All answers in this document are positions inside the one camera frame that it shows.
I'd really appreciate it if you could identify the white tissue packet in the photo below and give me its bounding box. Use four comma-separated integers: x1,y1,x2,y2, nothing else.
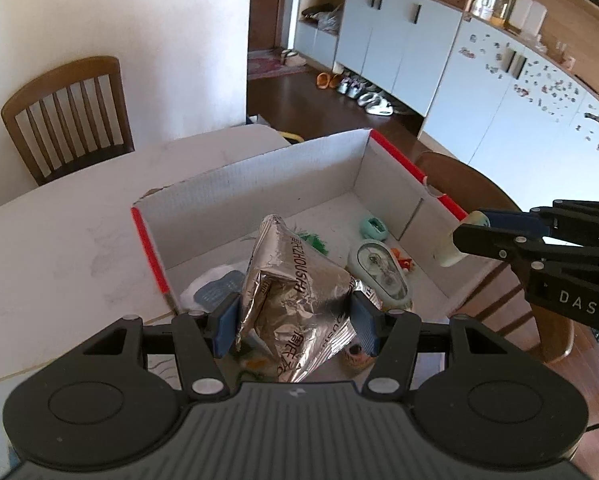
179,266,247,313

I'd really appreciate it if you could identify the wooden slat-back chair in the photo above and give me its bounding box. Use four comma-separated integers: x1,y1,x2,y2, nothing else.
0,56,136,187

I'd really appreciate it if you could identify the row of pale shoes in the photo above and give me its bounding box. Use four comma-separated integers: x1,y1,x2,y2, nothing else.
337,75,395,116

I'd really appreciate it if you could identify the glass jar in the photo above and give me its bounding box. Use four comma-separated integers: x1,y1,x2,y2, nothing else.
492,0,520,26

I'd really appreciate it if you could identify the dark brown door frame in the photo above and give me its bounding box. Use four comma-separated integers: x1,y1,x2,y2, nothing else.
248,0,305,53

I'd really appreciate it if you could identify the wooden round-back chair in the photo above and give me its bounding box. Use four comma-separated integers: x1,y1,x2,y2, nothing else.
413,151,575,363

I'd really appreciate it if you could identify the green tassel with red ornament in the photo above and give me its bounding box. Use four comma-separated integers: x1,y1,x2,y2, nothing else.
296,231,416,272

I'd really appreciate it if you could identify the white canister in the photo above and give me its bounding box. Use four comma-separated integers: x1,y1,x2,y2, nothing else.
509,0,547,36

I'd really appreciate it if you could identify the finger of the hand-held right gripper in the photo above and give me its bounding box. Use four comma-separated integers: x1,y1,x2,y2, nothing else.
479,200,599,247
452,222,599,267

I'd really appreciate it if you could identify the grey plastic bag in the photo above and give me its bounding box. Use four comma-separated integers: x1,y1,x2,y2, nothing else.
317,5,343,33

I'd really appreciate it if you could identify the silver foil packet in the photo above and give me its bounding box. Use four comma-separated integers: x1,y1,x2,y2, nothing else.
234,214,380,385

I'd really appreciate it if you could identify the patterned doormat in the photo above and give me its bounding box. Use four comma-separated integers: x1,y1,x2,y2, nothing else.
248,55,307,80

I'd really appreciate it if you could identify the green correction tape dispenser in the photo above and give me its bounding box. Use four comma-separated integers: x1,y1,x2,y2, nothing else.
348,241,414,309

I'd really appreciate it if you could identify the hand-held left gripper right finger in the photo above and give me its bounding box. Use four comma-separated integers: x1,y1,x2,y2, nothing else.
349,291,525,402

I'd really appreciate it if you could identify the small pale green container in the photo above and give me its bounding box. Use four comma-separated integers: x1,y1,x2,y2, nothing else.
435,211,490,267

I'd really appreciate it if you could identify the pale blue cabinet unit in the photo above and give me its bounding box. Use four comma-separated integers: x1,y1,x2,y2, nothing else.
292,0,599,201

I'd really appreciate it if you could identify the red shoe box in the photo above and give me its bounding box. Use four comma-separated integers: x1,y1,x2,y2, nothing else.
130,129,480,386

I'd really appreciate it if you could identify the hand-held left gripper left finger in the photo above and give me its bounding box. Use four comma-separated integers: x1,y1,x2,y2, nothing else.
82,292,243,402

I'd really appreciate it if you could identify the teal oval eraser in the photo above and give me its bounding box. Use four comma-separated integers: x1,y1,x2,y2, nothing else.
360,215,391,241

